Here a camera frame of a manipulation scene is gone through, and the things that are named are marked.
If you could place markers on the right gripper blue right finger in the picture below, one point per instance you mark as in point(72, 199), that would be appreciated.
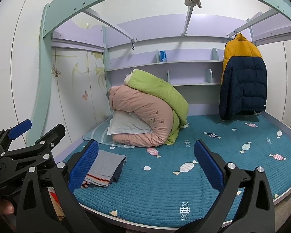
point(212, 165)

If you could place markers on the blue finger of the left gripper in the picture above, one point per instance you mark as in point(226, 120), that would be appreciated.
point(19, 129)

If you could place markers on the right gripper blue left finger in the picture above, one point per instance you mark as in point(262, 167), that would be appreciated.
point(80, 163)

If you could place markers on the grey navy varsity jacket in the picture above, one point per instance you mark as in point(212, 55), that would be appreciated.
point(105, 170)

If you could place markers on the left hand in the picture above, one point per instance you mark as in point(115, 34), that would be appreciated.
point(6, 208)

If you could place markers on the striped light blue pillow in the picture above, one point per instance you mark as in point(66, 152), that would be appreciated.
point(99, 134)

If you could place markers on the light grey pillow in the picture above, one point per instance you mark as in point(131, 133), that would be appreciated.
point(124, 122)

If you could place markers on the red object beside bed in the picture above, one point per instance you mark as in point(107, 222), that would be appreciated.
point(56, 205)

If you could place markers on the teal quilted bed mat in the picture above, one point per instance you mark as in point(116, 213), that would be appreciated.
point(169, 189)

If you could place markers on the pink green folded duvet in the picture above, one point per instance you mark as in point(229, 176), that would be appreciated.
point(156, 102)

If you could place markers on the yellow navy puffer jacket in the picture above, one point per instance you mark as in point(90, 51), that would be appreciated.
point(243, 88)

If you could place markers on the small blue box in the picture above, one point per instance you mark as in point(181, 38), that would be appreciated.
point(162, 56)

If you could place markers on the purple wall shelf unit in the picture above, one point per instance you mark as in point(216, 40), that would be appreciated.
point(199, 38)

